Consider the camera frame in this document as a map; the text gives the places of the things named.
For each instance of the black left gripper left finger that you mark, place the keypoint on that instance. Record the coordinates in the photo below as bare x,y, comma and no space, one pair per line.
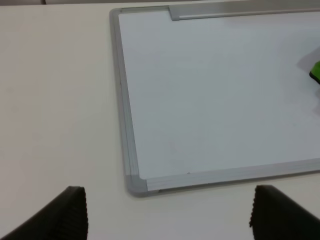
64,218

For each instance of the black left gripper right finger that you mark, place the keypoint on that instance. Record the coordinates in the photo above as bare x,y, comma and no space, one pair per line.
275,216

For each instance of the green whiteboard eraser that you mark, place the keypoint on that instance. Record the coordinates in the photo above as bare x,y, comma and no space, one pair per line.
315,72

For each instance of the white aluminium-framed whiteboard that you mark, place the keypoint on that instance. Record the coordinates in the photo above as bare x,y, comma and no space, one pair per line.
217,92

